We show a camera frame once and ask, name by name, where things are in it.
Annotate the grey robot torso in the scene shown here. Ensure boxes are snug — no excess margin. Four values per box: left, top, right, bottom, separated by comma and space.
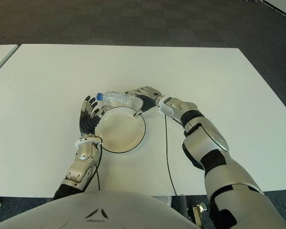
0, 190, 205, 229

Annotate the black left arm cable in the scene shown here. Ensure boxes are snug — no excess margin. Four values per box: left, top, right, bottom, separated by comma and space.
94, 143, 102, 191

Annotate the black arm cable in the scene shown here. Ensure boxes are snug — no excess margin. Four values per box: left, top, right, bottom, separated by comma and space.
164, 114, 179, 196
94, 143, 102, 191

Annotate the dark grey table leg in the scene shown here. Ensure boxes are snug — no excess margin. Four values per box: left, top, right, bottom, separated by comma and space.
171, 195, 189, 217

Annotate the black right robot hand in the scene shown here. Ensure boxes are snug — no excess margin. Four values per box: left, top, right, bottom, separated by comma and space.
125, 85, 163, 117

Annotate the clear blue-capped water bottle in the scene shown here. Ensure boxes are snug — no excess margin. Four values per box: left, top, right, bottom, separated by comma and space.
96, 91, 137, 107

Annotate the white black-rimmed plate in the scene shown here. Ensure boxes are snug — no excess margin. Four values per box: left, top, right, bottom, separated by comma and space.
94, 106, 147, 153

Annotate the white board panel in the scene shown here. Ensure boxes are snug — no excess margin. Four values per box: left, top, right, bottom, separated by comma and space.
262, 0, 286, 21

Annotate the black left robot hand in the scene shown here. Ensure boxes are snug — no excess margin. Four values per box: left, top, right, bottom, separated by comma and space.
79, 95, 108, 139

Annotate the black yellow metal bracket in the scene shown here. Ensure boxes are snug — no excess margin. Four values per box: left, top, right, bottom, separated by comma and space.
192, 202, 208, 227

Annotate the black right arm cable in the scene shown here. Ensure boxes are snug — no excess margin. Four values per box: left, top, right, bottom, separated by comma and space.
164, 114, 179, 196

